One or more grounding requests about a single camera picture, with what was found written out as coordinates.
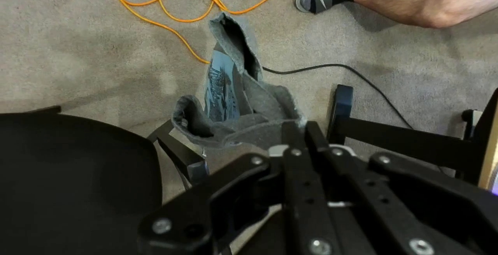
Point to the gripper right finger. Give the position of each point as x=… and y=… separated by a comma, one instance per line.
x=375, y=194

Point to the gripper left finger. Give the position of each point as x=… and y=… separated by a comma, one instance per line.
x=301, y=196

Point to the grey shirt with blue print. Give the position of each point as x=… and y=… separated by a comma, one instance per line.
x=258, y=105

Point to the person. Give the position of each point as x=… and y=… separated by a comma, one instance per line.
x=404, y=4

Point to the black chair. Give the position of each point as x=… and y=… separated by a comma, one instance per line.
x=74, y=181

